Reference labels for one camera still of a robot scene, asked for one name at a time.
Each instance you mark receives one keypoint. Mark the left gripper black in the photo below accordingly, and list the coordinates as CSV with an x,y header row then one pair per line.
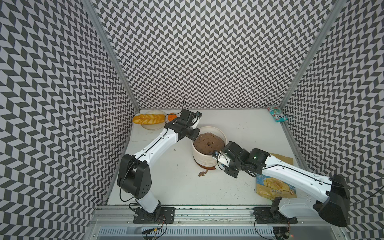
x,y
194,135

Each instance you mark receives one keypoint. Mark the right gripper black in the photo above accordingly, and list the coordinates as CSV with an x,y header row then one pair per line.
x,y
233,171

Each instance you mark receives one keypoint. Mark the white ceramic pot with mud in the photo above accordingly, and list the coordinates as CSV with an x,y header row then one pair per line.
x,y
209,139

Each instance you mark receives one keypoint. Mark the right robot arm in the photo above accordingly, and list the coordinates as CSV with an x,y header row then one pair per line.
x,y
328,197

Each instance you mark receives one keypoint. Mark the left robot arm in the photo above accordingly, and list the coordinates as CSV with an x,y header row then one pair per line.
x,y
135,170

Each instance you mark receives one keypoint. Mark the fallen mud lump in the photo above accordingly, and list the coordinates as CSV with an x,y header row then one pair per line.
x,y
203,173

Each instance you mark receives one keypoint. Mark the orange mandarin fruit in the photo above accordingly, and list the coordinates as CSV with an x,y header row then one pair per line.
x,y
172,117

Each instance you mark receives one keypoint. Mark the clear glass bowl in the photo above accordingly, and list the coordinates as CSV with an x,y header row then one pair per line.
x,y
156,126

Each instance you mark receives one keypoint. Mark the yellow chips bag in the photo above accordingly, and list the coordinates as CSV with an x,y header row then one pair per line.
x,y
271,188

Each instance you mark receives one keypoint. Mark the baguette bread loaf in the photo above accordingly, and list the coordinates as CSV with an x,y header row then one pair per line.
x,y
149,119

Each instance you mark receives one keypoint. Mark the white cutting board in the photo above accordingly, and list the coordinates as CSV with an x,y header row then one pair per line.
x,y
139,134

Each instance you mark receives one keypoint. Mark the teal snack packet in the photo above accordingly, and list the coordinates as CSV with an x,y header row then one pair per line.
x,y
277,113

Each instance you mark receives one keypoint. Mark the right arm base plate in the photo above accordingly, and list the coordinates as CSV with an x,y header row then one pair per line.
x,y
264,215

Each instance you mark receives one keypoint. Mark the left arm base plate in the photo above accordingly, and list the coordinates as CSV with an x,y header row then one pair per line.
x,y
161,214

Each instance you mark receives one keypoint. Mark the aluminium front rail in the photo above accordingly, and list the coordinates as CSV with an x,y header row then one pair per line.
x,y
205,223

